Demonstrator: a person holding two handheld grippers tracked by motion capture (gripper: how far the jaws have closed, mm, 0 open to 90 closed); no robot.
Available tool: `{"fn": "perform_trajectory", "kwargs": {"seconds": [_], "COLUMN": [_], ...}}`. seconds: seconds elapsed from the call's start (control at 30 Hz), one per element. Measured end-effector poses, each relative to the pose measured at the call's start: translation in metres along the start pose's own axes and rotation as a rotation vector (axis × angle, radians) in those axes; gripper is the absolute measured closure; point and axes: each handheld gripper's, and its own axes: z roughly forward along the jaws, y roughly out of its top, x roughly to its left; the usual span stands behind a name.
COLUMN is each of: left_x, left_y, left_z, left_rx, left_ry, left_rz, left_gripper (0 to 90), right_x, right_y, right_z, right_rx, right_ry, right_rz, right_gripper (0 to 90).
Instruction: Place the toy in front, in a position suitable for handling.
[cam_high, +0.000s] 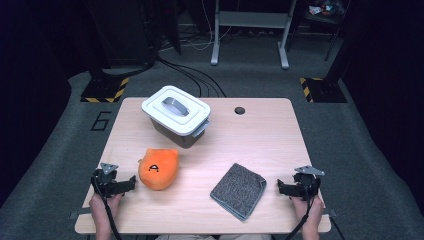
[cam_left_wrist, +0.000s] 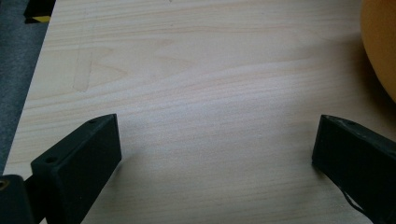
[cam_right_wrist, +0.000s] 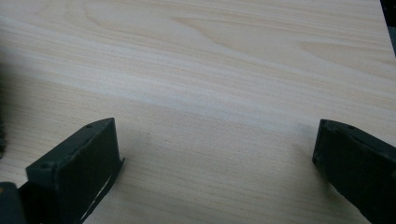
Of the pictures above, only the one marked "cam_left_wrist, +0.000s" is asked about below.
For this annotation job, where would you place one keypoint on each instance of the orange plush toy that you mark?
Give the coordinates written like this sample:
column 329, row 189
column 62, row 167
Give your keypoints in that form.
column 381, row 37

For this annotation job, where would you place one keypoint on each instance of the black stand base striped edge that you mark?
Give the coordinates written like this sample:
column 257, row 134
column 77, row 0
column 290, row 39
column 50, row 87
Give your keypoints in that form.
column 39, row 9

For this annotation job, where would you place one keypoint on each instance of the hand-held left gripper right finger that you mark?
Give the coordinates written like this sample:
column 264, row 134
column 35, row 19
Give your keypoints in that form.
column 358, row 161

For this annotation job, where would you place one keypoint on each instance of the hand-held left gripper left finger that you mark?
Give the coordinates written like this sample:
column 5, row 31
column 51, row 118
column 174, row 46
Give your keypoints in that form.
column 77, row 165

